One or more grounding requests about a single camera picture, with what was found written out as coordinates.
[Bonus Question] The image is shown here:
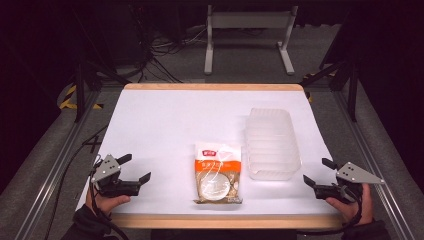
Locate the clear plastic container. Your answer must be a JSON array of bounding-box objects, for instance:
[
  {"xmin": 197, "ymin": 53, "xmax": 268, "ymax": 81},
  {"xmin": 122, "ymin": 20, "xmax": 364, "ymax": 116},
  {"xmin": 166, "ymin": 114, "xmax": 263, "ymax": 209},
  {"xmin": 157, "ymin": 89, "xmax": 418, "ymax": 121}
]
[{"xmin": 244, "ymin": 107, "xmax": 303, "ymax": 182}]

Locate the white metal stand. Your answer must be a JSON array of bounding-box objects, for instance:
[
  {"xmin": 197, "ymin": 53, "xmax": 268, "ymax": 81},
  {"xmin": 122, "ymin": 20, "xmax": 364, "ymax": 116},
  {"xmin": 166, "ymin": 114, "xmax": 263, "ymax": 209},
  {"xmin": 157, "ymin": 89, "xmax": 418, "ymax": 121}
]
[{"xmin": 203, "ymin": 4, "xmax": 299, "ymax": 76}]

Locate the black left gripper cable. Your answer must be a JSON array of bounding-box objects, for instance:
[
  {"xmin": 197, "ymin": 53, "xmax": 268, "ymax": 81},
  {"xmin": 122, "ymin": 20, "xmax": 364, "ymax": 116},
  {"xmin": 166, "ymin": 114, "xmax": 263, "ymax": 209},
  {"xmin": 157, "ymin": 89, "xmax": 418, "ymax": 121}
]
[{"xmin": 43, "ymin": 124, "xmax": 131, "ymax": 240}]

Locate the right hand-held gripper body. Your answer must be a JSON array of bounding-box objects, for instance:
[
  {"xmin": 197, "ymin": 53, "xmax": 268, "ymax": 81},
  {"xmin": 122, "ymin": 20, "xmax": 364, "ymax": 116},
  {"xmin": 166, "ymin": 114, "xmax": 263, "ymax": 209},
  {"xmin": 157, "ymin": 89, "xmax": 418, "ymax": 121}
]
[{"xmin": 313, "ymin": 161, "xmax": 386, "ymax": 205}]

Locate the bundle of floor cables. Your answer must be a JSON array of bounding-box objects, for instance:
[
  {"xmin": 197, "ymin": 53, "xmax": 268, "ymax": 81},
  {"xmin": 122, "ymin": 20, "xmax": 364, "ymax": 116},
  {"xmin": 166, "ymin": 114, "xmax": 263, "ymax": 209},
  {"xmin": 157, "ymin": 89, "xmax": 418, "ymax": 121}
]
[{"xmin": 130, "ymin": 5, "xmax": 209, "ymax": 84}]

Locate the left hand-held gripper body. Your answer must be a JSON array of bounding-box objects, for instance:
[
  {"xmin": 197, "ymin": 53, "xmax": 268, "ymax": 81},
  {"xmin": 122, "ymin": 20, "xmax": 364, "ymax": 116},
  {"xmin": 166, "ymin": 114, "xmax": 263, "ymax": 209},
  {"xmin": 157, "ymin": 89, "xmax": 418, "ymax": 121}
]
[{"xmin": 90, "ymin": 153, "xmax": 142, "ymax": 198}]

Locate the yellow and black floor tape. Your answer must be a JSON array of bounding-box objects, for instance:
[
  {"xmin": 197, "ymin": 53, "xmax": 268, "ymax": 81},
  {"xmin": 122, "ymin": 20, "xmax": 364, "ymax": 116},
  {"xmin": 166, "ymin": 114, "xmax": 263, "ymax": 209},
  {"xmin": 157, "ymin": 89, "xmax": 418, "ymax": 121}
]
[{"xmin": 58, "ymin": 84, "xmax": 104, "ymax": 111}]

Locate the person's right hand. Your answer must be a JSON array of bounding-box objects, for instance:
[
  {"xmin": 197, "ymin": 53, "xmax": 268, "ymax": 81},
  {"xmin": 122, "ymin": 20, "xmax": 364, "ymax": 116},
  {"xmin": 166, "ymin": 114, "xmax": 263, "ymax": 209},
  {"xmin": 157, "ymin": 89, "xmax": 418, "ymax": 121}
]
[{"xmin": 325, "ymin": 183, "xmax": 374, "ymax": 226}]

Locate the black metal stand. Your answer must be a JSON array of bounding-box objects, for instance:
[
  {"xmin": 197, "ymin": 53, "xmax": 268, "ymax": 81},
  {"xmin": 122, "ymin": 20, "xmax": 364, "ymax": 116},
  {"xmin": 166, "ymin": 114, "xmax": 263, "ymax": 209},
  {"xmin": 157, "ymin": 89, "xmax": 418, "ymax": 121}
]
[
  {"xmin": 66, "ymin": 6, "xmax": 132, "ymax": 124},
  {"xmin": 299, "ymin": 6, "xmax": 364, "ymax": 123}
]

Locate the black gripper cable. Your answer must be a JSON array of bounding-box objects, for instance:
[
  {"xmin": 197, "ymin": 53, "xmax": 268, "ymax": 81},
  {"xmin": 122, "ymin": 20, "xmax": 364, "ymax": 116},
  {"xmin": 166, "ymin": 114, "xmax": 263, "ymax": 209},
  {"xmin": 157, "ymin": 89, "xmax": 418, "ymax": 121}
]
[
  {"xmin": 43, "ymin": 124, "xmax": 131, "ymax": 240},
  {"xmin": 296, "ymin": 186, "xmax": 364, "ymax": 236}
]

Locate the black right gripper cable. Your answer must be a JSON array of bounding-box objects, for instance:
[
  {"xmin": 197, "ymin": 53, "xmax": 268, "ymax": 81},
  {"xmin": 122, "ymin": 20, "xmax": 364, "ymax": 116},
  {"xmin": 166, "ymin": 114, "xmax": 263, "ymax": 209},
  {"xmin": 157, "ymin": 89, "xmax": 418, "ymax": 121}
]
[{"xmin": 296, "ymin": 186, "xmax": 364, "ymax": 236}]

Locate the orange and white snack packet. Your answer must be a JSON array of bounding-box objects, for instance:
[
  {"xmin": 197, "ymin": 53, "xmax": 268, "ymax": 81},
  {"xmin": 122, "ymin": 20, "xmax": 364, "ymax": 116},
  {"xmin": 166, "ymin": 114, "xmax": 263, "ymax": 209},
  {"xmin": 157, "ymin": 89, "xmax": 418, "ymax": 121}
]
[{"xmin": 193, "ymin": 141, "xmax": 244, "ymax": 205}]

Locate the person's left hand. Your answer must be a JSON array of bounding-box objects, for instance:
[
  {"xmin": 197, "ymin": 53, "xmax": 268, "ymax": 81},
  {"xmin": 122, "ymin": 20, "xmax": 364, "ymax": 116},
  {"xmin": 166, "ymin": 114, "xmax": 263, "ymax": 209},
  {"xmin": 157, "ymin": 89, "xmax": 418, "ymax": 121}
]
[{"xmin": 85, "ymin": 188, "xmax": 132, "ymax": 216}]

